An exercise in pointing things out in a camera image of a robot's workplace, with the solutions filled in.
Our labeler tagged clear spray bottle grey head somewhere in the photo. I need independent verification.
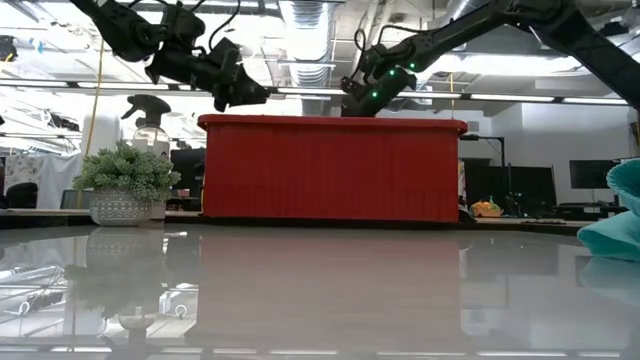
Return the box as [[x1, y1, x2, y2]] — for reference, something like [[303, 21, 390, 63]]
[[119, 93, 174, 159]]

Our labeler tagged teal garment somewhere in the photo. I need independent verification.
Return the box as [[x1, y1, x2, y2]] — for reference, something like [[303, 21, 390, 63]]
[[575, 157, 640, 264]]

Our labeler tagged red plastic laundry bin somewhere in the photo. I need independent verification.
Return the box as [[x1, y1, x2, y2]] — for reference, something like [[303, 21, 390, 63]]
[[197, 113, 470, 224]]

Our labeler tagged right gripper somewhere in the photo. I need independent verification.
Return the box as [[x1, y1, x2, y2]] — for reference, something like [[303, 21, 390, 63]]
[[342, 65, 419, 117]]

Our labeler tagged ceiling strip light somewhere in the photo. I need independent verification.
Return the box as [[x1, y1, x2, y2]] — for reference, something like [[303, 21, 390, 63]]
[[469, 93, 556, 103], [562, 96, 629, 106]]

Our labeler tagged silver ceiling ventilation duct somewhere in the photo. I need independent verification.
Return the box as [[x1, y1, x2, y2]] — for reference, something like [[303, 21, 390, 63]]
[[277, 0, 349, 117]]

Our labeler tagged wide black computer monitor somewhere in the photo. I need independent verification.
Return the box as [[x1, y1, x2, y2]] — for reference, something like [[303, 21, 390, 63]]
[[462, 163, 559, 217]]

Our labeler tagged small black computer monitor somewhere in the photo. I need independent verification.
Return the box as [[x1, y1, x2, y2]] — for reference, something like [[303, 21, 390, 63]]
[[568, 158, 622, 191]]

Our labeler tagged yellow orange object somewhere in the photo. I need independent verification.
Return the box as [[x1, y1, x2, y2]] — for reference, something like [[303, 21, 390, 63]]
[[468, 196, 505, 219]]

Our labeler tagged green potted succulent plant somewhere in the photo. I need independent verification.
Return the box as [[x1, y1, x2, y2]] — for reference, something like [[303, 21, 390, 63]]
[[72, 139, 182, 228]]

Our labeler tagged white patterned cloth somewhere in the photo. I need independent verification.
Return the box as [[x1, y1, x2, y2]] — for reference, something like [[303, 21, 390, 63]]
[[2, 152, 84, 210]]

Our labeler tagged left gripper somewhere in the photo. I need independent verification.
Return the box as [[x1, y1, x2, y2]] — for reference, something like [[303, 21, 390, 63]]
[[208, 37, 272, 114]]

